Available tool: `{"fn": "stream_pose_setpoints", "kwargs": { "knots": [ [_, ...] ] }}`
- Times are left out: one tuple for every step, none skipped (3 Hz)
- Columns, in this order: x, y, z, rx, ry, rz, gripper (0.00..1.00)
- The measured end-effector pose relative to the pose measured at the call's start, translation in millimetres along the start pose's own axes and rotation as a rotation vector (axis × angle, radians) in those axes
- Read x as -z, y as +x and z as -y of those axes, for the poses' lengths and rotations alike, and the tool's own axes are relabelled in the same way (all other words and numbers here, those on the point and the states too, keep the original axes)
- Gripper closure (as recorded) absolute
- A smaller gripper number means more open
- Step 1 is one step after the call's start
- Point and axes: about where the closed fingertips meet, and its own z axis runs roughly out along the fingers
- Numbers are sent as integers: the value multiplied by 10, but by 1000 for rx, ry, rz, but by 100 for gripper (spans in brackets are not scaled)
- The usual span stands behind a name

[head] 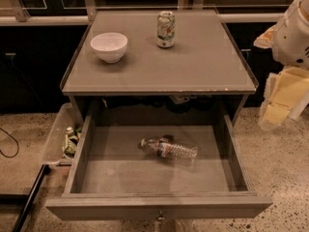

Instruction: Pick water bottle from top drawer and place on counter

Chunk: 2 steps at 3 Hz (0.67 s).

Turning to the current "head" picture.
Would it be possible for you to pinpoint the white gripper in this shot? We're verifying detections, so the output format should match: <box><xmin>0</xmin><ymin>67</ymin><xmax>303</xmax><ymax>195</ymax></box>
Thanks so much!
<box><xmin>253</xmin><ymin>0</ymin><xmax>309</xmax><ymax>130</ymax></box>

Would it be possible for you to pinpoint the clear plastic water bottle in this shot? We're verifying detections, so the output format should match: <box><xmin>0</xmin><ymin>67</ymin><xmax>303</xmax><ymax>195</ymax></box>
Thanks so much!
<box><xmin>139</xmin><ymin>137</ymin><xmax>198</xmax><ymax>163</ymax></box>

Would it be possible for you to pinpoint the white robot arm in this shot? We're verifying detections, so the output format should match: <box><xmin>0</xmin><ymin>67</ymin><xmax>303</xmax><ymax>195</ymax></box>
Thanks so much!
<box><xmin>254</xmin><ymin>0</ymin><xmax>309</xmax><ymax>131</ymax></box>

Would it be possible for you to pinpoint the grey cabinet counter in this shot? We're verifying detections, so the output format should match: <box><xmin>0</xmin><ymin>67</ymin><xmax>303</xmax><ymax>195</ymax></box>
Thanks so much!
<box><xmin>59</xmin><ymin>9</ymin><xmax>260</xmax><ymax>128</ymax></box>

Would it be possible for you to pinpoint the small metal drawer knob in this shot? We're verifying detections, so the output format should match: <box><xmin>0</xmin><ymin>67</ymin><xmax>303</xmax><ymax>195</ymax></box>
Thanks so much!
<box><xmin>155</xmin><ymin>211</ymin><xmax>165</xmax><ymax>222</ymax></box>

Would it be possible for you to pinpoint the grey open top drawer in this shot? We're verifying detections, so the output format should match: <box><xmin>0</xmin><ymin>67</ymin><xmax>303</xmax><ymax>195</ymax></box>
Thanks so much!
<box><xmin>46</xmin><ymin>101</ymin><xmax>272</xmax><ymax>220</ymax></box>

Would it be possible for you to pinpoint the small bottle in bin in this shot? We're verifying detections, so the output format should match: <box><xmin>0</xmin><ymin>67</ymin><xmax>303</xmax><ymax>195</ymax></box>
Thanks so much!
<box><xmin>62</xmin><ymin>127</ymin><xmax>79</xmax><ymax>158</ymax></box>

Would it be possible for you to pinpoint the green white soda can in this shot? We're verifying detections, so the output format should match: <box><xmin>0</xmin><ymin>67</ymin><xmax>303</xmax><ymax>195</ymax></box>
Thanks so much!
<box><xmin>156</xmin><ymin>11</ymin><xmax>176</xmax><ymax>48</ymax></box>

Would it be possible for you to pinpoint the white ceramic bowl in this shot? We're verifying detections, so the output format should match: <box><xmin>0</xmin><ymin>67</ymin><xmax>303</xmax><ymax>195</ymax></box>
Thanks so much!
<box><xmin>90</xmin><ymin>33</ymin><xmax>128</xmax><ymax>63</ymax></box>

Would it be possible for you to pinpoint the clear plastic storage bin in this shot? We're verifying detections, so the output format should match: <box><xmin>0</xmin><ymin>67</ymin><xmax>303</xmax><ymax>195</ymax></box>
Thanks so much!
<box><xmin>42</xmin><ymin>102</ymin><xmax>83</xmax><ymax>167</ymax></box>

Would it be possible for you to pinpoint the black cable on floor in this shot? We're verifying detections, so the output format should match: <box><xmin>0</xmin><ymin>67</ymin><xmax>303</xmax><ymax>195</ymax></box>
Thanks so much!
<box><xmin>0</xmin><ymin>127</ymin><xmax>20</xmax><ymax>159</ymax></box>

